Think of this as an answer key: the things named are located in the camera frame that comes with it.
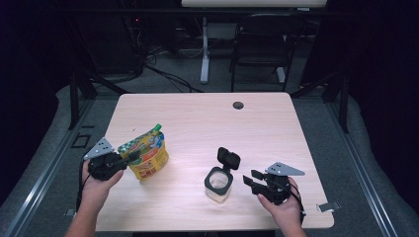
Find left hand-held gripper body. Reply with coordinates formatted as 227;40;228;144
83;137;127;182

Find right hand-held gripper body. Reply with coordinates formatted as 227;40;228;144
260;161;305;205

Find yellow spouted pouch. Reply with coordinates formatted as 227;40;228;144
117;123;170;182

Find person's right hand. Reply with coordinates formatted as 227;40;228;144
257;177;305;230

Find person's left hand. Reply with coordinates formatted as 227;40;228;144
80;160;125;211

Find black metal stand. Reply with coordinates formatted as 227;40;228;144
290;69;351;134
67;69;130;130

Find long white desk leg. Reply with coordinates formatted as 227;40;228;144
200;16;210;85

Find black chair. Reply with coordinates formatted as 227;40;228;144
228;12;306;94

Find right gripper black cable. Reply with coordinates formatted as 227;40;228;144
289;182;307;226

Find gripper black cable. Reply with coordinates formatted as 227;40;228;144
75;160;92;212
289;182;307;226

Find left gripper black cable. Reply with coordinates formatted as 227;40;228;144
75;160;92;212

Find metal floor rail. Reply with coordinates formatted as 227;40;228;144
327;100;400;237
0;98;97;237

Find black floor cables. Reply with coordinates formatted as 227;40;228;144
143;45;205;94

